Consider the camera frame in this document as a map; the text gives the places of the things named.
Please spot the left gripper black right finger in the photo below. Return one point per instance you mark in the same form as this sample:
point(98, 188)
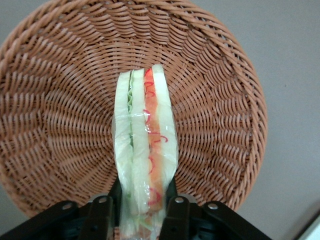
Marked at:
point(175, 217)

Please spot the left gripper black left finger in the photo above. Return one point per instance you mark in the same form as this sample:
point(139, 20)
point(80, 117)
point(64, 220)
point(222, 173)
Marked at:
point(98, 217)

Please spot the triangle sandwich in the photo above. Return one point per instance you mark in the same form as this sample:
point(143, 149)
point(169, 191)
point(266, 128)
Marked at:
point(140, 137)

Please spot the round brown wicker basket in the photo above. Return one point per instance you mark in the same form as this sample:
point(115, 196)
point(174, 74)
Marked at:
point(62, 112)

